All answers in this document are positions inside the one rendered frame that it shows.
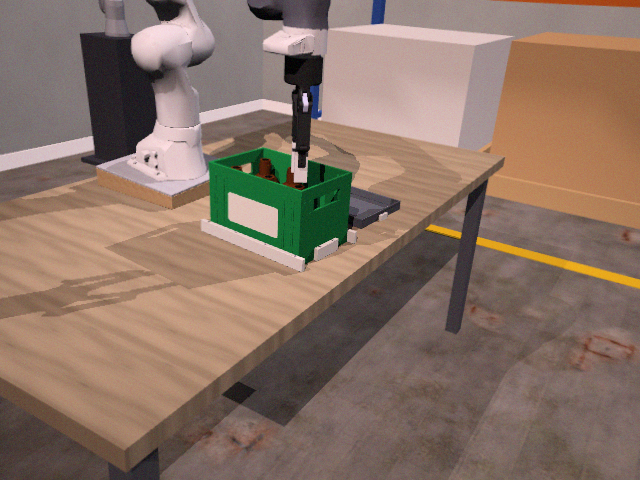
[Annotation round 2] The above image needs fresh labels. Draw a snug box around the green bottle crate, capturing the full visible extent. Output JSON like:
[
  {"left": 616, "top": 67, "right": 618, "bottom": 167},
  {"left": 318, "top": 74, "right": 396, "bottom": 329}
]
[{"left": 210, "top": 147, "right": 352, "bottom": 264}]

